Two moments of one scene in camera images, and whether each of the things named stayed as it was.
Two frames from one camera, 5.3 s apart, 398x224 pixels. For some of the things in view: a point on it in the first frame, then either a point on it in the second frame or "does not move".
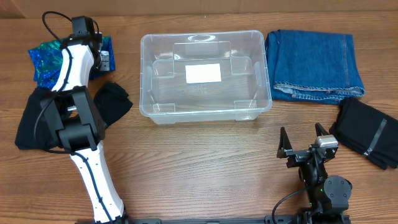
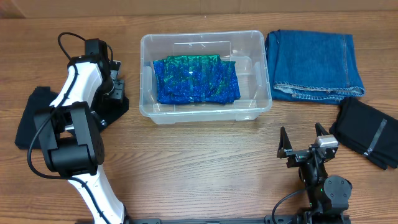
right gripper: x=284 y=150 does not move
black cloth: x=34 y=132 does not move
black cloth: x=370 y=133 does not move
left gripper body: x=103 y=63 to x=117 y=91
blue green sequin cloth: x=47 y=61 to x=206 y=79
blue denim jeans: x=313 y=66 does not move
